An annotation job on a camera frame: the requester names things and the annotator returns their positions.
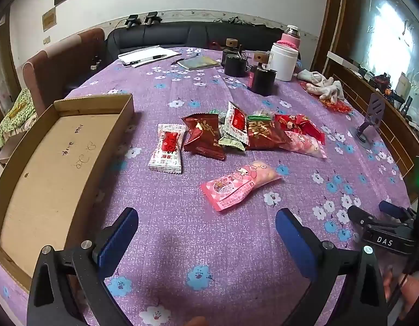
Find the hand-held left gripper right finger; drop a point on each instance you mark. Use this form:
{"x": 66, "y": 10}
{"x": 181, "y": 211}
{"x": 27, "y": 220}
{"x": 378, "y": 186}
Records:
{"x": 296, "y": 244}

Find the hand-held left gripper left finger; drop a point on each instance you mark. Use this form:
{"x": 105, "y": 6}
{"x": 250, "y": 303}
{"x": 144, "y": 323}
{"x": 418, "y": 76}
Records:
{"x": 117, "y": 241}

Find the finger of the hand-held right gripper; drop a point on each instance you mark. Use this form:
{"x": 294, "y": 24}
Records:
{"x": 360, "y": 214}
{"x": 394, "y": 209}

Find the red cartoon snack packet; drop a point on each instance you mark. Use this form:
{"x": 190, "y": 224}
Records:
{"x": 314, "y": 131}
{"x": 287, "y": 121}

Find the brown cardboard box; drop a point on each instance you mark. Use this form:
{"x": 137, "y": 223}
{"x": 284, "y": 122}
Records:
{"x": 43, "y": 163}

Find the person's right hand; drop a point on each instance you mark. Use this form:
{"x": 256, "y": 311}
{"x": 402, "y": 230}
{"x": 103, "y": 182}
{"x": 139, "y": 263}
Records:
{"x": 411, "y": 292}

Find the wooden cabinet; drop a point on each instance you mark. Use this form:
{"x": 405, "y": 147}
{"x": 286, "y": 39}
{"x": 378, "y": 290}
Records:
{"x": 393, "y": 132}

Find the pink cartoon snack packet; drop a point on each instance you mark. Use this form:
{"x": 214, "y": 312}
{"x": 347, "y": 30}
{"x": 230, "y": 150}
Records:
{"x": 236, "y": 185}

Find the pale pink snack packet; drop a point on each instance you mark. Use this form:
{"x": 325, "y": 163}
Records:
{"x": 306, "y": 146}

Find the grey phone stand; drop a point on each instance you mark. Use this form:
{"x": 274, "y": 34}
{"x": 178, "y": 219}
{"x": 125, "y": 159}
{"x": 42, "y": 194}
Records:
{"x": 374, "y": 108}

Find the white red-label snack packet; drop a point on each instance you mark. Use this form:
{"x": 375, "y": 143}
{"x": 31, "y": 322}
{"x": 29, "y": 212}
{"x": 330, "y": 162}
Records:
{"x": 235, "y": 122}
{"x": 165, "y": 147}

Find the red foil packet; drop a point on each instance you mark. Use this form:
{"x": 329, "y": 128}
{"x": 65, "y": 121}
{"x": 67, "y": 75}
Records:
{"x": 335, "y": 106}

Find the dark red snack packet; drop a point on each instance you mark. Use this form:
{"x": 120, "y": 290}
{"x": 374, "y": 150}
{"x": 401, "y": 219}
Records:
{"x": 202, "y": 135}
{"x": 264, "y": 135}

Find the dark clutter pile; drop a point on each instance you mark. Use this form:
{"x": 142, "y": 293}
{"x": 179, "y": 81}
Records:
{"x": 386, "y": 85}

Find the white work gloves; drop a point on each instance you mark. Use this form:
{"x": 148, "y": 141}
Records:
{"x": 326, "y": 88}

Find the clear green-ended snack packet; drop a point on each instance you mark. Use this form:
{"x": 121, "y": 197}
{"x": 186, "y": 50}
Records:
{"x": 260, "y": 116}

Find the green patterned cloth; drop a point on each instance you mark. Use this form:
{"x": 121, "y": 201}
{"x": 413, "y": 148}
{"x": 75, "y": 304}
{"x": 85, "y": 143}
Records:
{"x": 17, "y": 115}

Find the black cylinder with brown top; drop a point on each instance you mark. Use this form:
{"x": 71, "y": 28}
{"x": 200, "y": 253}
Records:
{"x": 235, "y": 65}
{"x": 262, "y": 79}

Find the purple floral tablecloth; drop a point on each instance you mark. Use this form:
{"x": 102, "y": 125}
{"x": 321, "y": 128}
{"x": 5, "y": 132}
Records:
{"x": 196, "y": 91}

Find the white plastic jar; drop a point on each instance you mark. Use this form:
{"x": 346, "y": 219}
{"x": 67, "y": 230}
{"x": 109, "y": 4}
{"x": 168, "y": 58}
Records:
{"x": 284, "y": 62}

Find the bright window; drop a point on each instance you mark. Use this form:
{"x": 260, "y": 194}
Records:
{"x": 389, "y": 30}

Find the brown upholstered chair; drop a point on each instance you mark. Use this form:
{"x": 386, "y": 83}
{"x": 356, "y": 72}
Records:
{"x": 60, "y": 71}

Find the black pen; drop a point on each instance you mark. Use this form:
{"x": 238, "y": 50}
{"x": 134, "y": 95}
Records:
{"x": 151, "y": 57}

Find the pink sleeved steel bottle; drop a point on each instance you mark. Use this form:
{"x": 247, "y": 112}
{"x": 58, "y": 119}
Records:
{"x": 291, "y": 40}

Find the white paper sheets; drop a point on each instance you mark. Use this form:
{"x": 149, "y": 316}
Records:
{"x": 145, "y": 53}

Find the grey notebook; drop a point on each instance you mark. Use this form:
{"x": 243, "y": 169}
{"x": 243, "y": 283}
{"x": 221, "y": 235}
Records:
{"x": 197, "y": 64}

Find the black leather sofa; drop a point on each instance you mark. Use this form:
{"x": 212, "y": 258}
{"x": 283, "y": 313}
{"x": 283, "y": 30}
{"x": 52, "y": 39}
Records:
{"x": 182, "y": 34}

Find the black device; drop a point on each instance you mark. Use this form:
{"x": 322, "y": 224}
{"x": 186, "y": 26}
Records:
{"x": 152, "y": 18}
{"x": 132, "y": 21}

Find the wooden wall plaque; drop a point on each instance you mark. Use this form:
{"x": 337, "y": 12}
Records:
{"x": 49, "y": 18}

